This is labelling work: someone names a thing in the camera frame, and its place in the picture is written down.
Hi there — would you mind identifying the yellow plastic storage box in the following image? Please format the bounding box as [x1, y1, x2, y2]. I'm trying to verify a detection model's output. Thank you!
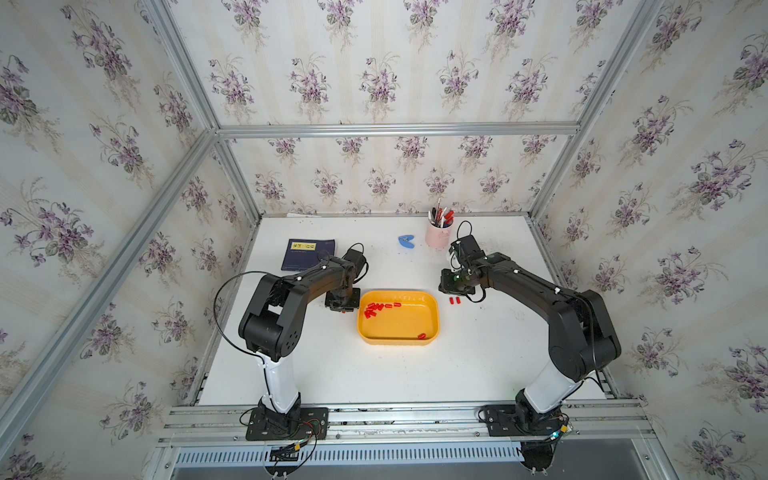
[357, 290, 440, 346]

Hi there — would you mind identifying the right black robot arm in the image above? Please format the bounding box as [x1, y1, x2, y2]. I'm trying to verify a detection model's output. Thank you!
[438, 253, 622, 415]

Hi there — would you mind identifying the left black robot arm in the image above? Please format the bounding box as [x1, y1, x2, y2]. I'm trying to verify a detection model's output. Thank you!
[238, 250, 368, 417]

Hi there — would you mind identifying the red sleeves cluster in box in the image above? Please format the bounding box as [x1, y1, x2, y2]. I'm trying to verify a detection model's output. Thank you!
[363, 302, 402, 319]

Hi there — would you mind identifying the pink pen cup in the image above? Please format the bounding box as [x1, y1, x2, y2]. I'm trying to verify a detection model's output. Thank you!
[425, 208, 455, 249]

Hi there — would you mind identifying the dark blue notebook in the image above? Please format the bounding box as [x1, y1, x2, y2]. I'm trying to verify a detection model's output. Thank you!
[281, 239, 336, 272]

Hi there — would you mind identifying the blue plastic clip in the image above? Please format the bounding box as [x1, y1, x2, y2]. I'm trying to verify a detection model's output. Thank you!
[398, 234, 415, 249]

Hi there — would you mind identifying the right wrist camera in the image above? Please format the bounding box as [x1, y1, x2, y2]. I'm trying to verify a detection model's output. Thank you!
[449, 235, 485, 268]

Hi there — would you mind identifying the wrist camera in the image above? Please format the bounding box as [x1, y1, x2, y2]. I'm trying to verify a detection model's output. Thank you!
[342, 247, 368, 284]
[449, 235, 485, 268]

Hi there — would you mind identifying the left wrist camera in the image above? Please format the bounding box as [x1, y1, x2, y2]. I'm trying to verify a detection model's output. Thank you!
[342, 247, 368, 284]

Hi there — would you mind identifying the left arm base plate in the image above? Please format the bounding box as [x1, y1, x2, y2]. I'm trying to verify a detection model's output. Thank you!
[245, 405, 329, 441]

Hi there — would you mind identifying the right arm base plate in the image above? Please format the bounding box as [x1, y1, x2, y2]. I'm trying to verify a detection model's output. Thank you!
[477, 404, 569, 439]

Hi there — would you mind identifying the aluminium front rail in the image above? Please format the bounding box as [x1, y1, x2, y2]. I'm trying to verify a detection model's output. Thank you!
[144, 399, 665, 479]

